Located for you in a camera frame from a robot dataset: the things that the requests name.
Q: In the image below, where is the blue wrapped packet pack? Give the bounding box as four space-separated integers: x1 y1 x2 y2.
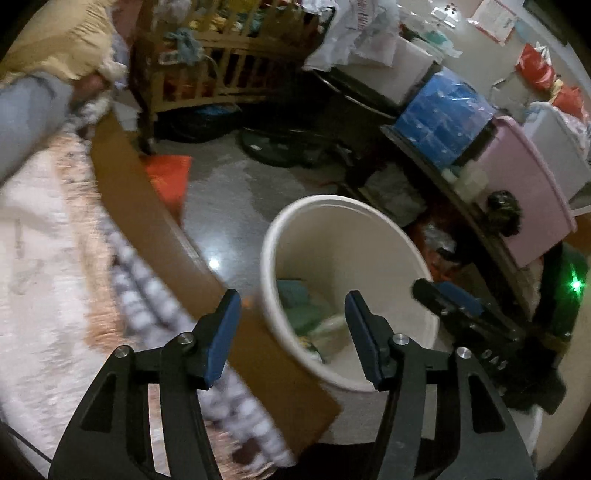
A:
394 69 498 170

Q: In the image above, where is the yellow blanket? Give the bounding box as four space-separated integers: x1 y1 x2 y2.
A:
4 0 117 83

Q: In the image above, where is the brown wooden bed frame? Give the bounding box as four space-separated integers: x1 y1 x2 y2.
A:
90 111 343 457

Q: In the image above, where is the teal cloth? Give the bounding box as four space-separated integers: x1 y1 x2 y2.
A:
167 28 205 66

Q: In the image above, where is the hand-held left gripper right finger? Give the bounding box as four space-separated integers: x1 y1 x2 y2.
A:
345 290 539 480

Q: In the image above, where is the white plastic bag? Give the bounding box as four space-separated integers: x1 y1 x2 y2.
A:
302 0 403 73

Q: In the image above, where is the orange plastic bag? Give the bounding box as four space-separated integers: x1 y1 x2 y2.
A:
144 154 195 223

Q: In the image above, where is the dark wooden shelf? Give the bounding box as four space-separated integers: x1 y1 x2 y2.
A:
380 124 537 320

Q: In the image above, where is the black fan base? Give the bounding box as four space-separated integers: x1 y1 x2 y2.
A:
237 126 352 168

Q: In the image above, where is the grey cloth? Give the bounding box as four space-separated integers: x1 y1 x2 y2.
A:
0 71 78 186

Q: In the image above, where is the wooden crib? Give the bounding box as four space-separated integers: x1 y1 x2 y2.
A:
130 0 325 154

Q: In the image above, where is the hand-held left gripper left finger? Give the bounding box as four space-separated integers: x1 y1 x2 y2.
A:
48 289 242 480

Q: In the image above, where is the cream wrapper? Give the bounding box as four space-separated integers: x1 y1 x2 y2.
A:
308 314 354 366

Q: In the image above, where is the teal packet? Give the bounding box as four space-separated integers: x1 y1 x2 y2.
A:
276 278 311 309

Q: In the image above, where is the black cloth clump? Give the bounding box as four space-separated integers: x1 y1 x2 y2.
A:
488 189 523 237

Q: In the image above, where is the red plastic bag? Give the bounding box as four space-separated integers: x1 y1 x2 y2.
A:
515 43 558 92
551 84 590 121

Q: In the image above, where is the clear bag of white items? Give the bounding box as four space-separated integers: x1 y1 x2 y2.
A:
364 163 428 228

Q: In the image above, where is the wall poster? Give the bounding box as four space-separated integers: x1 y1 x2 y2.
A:
468 0 519 45

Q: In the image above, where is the green packet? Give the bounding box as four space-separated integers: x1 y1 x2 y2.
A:
290 299 335 335

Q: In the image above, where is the white plastic jar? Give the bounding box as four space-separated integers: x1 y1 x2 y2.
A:
440 159 491 202

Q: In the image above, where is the white plastic bucket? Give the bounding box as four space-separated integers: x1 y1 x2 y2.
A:
260 195 440 393

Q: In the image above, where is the pink storage box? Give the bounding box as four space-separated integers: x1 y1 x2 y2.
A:
475 115 579 269

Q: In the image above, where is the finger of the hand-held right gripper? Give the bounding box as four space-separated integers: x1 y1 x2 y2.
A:
412 278 491 346
436 281 525 337

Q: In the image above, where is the grey white checked sheet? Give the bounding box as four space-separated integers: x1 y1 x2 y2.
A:
69 88 297 468

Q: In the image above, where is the pale lidded storage box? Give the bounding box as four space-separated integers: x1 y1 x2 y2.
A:
352 34 438 108

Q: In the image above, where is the white storage box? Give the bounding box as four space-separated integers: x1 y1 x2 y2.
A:
522 100 591 205

